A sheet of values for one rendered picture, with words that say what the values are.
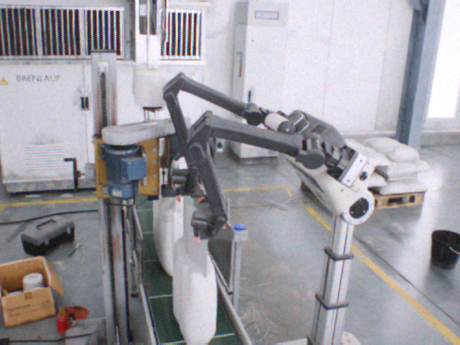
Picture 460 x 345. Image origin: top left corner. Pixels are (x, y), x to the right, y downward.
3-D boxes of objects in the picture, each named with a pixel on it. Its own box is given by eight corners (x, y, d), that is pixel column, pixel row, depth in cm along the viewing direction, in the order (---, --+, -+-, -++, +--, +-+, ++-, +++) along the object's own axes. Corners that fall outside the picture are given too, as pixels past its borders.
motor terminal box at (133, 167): (147, 181, 210) (147, 157, 207) (128, 186, 204) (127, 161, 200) (138, 176, 216) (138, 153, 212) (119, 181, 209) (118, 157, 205)
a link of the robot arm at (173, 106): (174, 91, 189) (173, 82, 198) (161, 96, 189) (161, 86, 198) (202, 174, 212) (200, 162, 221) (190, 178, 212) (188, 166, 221)
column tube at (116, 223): (128, 347, 271) (116, 53, 216) (108, 349, 268) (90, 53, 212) (126, 335, 281) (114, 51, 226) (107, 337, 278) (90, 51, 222)
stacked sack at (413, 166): (432, 174, 505) (435, 162, 501) (383, 178, 486) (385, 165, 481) (408, 162, 545) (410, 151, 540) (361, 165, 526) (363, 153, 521)
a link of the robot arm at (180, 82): (174, 73, 185) (173, 65, 193) (160, 101, 190) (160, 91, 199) (266, 114, 201) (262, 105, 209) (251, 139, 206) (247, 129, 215)
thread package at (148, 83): (172, 109, 206) (173, 71, 201) (135, 110, 202) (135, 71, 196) (167, 102, 221) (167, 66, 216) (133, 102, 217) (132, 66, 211)
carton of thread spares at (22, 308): (68, 314, 299) (64, 283, 292) (-14, 334, 275) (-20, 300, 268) (55, 276, 343) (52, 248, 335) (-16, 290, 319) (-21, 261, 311)
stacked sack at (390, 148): (421, 162, 507) (424, 149, 503) (390, 164, 495) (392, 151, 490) (387, 146, 568) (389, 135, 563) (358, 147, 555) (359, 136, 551)
